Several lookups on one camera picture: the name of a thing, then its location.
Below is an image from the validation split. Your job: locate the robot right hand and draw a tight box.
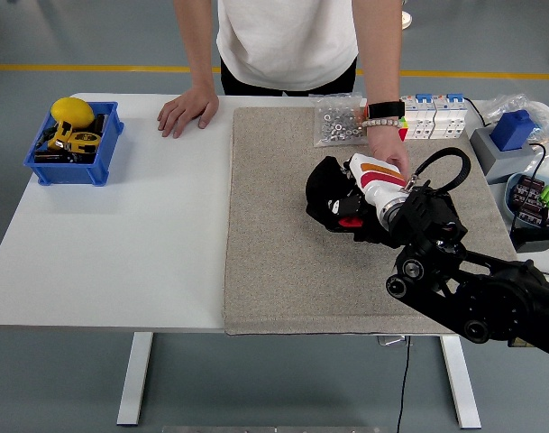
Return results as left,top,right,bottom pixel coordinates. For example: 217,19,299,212
327,152,410,217

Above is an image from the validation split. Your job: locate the person's left hand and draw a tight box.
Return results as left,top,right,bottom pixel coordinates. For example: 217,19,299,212
367,127,410,175

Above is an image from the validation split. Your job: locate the person's right hand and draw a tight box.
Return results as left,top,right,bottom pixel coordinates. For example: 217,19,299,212
156,85,220,140

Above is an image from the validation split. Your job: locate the black rag with red tag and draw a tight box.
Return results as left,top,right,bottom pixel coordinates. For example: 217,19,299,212
304,155,399,248

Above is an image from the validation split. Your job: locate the black wrist watch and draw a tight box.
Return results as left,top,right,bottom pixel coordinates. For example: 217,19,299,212
366,100,406,121

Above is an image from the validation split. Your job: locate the white circuit breaker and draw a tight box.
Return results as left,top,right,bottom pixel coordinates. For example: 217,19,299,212
399,93,437,141
433,92,468,140

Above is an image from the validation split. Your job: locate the clear bag of metal nuts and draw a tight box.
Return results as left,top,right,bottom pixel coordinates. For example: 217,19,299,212
308,92,370,149

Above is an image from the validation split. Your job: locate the grey-brown felt mat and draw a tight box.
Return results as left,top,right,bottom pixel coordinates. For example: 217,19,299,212
223,106,518,337

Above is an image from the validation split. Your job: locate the yellow tape measure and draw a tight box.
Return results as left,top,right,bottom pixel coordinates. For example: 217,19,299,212
46,120,102,154

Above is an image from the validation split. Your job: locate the yellow lemon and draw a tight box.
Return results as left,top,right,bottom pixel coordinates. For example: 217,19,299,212
50,97,96,130

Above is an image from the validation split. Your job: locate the grey plastic base block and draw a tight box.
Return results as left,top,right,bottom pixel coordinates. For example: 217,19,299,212
469,126,545,185

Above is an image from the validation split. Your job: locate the blue plastic block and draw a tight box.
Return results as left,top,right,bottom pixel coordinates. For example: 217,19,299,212
489,109,537,152

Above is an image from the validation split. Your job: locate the light blue plastic bowl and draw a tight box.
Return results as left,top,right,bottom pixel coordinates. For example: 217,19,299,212
502,172,549,231

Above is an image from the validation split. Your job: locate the blue plastic bin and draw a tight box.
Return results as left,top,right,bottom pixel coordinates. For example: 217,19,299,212
22,101,125,188

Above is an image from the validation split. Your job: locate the crumpled clear plastic bag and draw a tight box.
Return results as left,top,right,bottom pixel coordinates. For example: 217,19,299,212
483,92,549,150

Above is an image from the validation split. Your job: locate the black power adapter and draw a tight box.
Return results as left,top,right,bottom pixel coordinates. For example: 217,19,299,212
510,226,549,253

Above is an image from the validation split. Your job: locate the white table leg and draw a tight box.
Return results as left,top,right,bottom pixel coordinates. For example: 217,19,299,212
115,332,154,428
438,336,482,429

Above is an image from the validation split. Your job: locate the bead bracelet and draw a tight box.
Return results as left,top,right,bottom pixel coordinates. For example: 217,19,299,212
361,116,402,130

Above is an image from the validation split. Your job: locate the thin black cable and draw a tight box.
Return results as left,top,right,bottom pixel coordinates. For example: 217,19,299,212
462,97,548,235

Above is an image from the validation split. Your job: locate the metal bracket under table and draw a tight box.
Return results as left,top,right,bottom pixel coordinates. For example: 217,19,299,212
376,334,414,347

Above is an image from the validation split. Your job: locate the black hanging cable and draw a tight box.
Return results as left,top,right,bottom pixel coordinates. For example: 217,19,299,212
395,336,413,433

